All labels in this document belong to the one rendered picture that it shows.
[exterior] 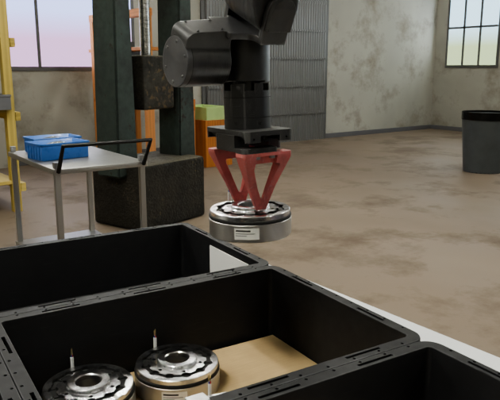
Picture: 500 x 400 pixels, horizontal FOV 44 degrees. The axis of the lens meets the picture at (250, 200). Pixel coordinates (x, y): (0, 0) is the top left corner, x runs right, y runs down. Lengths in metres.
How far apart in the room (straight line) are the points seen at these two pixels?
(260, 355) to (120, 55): 3.91
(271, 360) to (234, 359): 0.05
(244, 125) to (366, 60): 10.94
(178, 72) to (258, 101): 0.10
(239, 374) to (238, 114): 0.33
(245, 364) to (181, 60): 0.40
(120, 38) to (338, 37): 6.94
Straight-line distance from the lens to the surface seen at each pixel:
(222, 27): 0.71
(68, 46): 8.47
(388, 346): 0.68
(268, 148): 0.72
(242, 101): 0.73
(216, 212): 0.76
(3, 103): 5.47
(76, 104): 8.52
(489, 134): 7.62
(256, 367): 0.84
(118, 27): 4.64
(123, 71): 4.65
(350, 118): 11.43
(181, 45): 0.69
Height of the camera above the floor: 1.21
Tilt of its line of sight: 12 degrees down
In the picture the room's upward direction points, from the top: straight up
